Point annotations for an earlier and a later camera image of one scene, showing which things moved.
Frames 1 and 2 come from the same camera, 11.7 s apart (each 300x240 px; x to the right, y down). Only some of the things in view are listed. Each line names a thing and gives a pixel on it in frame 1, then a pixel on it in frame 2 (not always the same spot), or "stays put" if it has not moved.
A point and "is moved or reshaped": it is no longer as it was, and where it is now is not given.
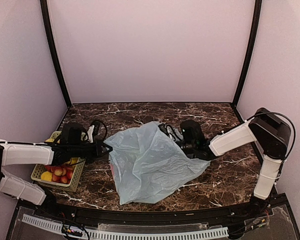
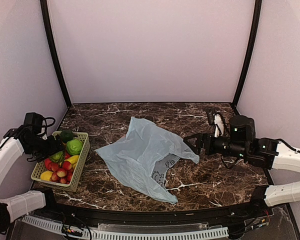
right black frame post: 252,46 stays put
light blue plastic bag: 146,164 is moved or reshaped
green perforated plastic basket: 39,169 stays put
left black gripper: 97,149 -> 53,148
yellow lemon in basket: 46,176 stays put
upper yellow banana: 74,160 stays put
